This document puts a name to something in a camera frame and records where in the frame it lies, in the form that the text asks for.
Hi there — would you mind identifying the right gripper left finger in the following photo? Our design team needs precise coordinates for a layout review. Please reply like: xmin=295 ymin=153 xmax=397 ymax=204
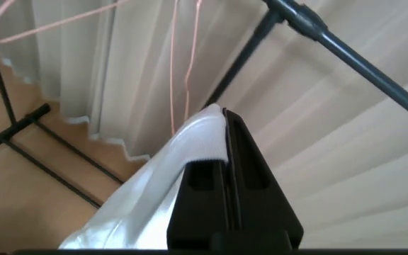
xmin=166 ymin=159 xmax=234 ymax=251

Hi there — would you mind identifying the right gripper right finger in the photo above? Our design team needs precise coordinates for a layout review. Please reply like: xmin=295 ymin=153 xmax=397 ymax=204
xmin=223 ymin=108 xmax=304 ymax=251

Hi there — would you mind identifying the white printed t-shirt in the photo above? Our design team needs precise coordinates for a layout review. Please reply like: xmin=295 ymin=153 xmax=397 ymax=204
xmin=57 ymin=103 xmax=230 ymax=251

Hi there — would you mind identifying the pink clothes hanger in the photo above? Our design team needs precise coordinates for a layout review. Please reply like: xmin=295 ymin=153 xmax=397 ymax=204
xmin=169 ymin=0 xmax=204 ymax=136
xmin=0 ymin=0 xmax=131 ymax=45

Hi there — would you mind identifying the black clothes rack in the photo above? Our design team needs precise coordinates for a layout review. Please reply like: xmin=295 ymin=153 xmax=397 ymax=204
xmin=0 ymin=0 xmax=408 ymax=209

